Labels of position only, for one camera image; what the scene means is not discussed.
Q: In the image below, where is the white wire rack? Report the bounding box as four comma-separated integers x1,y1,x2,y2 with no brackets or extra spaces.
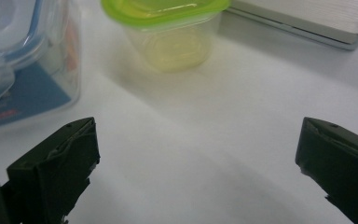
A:
218,0,358,51

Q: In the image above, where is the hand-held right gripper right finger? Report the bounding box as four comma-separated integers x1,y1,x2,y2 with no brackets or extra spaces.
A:
295,117,358,224

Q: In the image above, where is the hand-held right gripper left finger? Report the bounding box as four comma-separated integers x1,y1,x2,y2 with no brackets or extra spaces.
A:
7,117,101,224

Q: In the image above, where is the clear container with blue-rimmed lid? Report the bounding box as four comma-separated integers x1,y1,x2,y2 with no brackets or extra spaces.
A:
0,0,82,132

